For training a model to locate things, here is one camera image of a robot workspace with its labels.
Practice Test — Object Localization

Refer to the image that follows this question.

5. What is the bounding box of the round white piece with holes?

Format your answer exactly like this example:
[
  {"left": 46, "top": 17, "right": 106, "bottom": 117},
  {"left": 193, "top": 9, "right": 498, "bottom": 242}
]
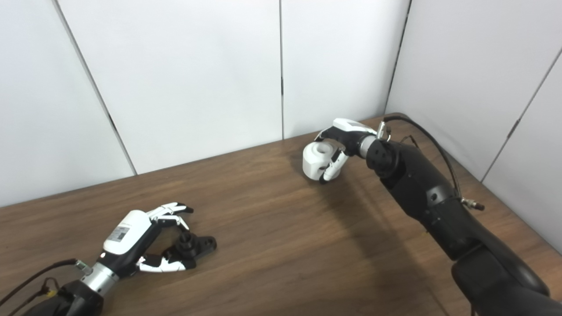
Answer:
[{"left": 303, "top": 141, "right": 343, "bottom": 180}]

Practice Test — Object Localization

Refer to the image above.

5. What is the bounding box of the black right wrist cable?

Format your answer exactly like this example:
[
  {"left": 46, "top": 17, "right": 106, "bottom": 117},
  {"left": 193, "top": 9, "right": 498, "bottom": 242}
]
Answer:
[{"left": 378, "top": 115, "right": 486, "bottom": 211}]

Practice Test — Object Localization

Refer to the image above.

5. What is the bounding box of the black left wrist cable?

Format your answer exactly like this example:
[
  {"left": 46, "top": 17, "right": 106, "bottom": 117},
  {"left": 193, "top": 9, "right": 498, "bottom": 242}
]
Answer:
[{"left": 0, "top": 259, "right": 88, "bottom": 308}]

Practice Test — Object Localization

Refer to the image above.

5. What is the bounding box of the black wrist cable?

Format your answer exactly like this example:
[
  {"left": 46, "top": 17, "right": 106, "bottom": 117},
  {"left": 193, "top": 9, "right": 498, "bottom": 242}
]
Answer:
[
  {"left": 0, "top": 259, "right": 88, "bottom": 308},
  {"left": 378, "top": 115, "right": 486, "bottom": 211}
]

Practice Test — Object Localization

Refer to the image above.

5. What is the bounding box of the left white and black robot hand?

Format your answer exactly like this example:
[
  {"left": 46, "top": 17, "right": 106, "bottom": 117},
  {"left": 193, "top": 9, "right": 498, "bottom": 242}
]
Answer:
[{"left": 97, "top": 202, "right": 197, "bottom": 278}]

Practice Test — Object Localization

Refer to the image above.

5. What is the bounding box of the black holder part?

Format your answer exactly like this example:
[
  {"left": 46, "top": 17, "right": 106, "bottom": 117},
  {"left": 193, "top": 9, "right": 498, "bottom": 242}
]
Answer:
[{"left": 162, "top": 232, "right": 217, "bottom": 264}]

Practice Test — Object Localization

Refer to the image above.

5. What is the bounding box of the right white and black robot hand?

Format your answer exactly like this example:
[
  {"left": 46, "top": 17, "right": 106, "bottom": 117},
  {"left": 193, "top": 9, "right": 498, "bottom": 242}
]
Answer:
[{"left": 314, "top": 118, "right": 378, "bottom": 184}]

